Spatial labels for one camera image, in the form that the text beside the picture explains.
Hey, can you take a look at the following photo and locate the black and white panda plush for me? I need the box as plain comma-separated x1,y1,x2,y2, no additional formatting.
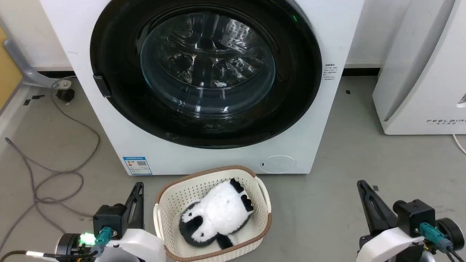
178,178,254,250

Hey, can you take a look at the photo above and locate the black plastic handle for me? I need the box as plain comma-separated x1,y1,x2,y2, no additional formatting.
93,75,111,98

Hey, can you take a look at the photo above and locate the blue energy label sticker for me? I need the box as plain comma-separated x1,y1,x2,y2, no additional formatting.
123,157,152,175

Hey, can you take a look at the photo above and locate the black caster wheel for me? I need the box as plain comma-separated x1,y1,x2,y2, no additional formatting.
56,88,75,102

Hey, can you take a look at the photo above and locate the black round glass washer door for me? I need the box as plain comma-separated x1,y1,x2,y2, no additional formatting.
90,0,323,149

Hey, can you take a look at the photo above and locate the thin white power cable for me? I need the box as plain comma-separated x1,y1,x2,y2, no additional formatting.
453,134,466,155

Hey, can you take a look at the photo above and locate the yellow wooden board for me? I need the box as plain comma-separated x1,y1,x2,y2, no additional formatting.
0,27,23,110

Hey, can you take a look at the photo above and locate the cream plastic laundry basket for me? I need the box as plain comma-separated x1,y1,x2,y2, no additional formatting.
153,166,272,262

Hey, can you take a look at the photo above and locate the grey floor cable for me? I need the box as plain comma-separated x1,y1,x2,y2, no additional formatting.
0,78,101,251

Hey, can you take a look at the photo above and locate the small text sticker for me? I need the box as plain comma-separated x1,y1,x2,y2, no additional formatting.
323,64,339,81

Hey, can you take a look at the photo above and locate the white air purifier appliance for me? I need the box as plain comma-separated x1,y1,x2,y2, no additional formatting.
372,0,466,135

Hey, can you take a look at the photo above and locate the white front-load washing machine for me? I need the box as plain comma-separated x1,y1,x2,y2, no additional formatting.
39,0,364,176

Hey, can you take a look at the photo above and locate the right gripper cable green plug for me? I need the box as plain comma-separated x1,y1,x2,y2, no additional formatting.
419,223,466,262

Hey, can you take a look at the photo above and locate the grey metal furniture leg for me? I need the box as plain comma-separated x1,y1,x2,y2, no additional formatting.
4,38,72,89

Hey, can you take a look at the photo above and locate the round white filter cover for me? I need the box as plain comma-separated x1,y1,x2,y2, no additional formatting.
261,155,296,174

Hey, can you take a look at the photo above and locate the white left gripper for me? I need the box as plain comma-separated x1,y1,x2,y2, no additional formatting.
105,182,167,262

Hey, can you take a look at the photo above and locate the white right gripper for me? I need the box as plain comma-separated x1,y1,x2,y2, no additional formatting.
356,180,425,262

